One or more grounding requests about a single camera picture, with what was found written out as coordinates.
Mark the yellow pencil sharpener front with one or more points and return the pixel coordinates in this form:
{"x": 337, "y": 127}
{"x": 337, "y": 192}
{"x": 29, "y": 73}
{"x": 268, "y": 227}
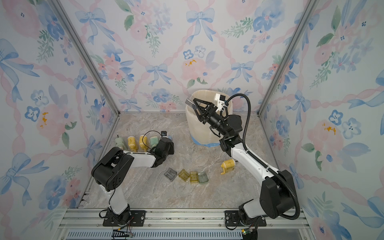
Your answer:
{"x": 132, "y": 144}

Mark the aluminium corner post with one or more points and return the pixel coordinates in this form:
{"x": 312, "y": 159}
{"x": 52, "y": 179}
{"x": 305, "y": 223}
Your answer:
{"x": 291, "y": 47}
{"x": 81, "y": 49}

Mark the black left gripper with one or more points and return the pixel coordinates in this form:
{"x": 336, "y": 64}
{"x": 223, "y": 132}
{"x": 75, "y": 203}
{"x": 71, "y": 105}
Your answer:
{"x": 172, "y": 149}

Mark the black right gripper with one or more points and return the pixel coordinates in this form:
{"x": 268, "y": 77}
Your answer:
{"x": 210, "y": 111}

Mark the yellow pencil sharpener back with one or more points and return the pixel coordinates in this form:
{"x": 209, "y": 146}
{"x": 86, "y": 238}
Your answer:
{"x": 143, "y": 143}

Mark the clear shavings tray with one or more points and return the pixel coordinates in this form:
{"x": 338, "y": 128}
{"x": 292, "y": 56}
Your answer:
{"x": 171, "y": 174}

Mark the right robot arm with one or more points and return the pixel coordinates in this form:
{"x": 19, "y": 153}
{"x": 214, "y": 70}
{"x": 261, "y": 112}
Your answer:
{"x": 278, "y": 197}

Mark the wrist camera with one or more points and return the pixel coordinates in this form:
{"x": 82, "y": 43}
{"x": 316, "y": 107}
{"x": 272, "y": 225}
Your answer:
{"x": 164, "y": 134}
{"x": 219, "y": 102}

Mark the yellow tinted tray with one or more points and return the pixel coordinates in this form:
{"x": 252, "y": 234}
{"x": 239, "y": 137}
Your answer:
{"x": 194, "y": 179}
{"x": 184, "y": 175}

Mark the clear green-tinted tray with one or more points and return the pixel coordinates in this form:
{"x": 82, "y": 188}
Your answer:
{"x": 203, "y": 178}

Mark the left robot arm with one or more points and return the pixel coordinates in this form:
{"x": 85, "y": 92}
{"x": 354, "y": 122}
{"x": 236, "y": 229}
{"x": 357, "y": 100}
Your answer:
{"x": 111, "y": 170}

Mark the cream waste bin with liner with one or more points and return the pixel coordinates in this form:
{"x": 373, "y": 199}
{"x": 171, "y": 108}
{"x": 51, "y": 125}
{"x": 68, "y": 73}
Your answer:
{"x": 200, "y": 133}

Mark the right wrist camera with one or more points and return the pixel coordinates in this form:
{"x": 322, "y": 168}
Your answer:
{"x": 219, "y": 102}

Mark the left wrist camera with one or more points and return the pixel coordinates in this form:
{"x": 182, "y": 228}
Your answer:
{"x": 164, "y": 134}

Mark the aluminium corner post left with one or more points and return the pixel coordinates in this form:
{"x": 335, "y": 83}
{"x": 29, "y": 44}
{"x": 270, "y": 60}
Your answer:
{"x": 81, "y": 49}

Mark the yellow pencil sharpener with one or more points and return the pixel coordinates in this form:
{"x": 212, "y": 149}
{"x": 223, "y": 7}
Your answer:
{"x": 143, "y": 143}
{"x": 228, "y": 166}
{"x": 132, "y": 144}

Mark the pale green pencil sharpener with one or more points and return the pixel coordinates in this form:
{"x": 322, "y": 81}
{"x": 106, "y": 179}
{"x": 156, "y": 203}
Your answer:
{"x": 120, "y": 143}

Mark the aluminium corner post right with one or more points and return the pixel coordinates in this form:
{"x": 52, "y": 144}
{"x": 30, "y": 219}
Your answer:
{"x": 291, "y": 47}

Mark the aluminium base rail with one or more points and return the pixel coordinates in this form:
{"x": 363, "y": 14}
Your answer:
{"x": 179, "y": 224}

